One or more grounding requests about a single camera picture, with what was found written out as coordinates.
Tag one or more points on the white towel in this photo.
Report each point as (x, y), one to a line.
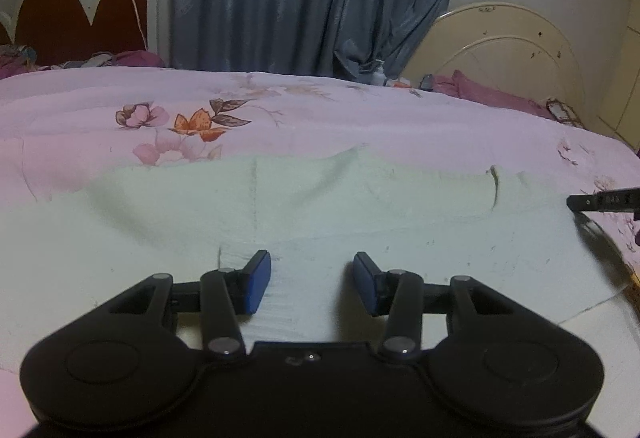
(310, 213)

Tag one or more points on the red headboard with white frame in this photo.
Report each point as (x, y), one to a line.
(65, 18)

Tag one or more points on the cream round headboard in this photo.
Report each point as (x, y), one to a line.
(505, 53)

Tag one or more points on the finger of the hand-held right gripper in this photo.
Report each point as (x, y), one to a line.
(605, 200)

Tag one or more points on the pink pillow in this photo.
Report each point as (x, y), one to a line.
(480, 91)

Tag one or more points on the pile of mixed clothes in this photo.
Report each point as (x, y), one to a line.
(30, 58)

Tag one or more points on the pink floral bed sheet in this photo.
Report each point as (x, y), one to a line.
(350, 118)

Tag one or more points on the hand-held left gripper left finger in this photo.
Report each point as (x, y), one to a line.
(259, 283)

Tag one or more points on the patterned cushion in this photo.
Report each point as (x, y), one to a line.
(562, 111)

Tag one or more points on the magenta pillow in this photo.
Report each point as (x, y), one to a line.
(135, 58)

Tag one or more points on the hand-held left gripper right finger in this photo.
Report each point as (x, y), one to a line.
(365, 285)

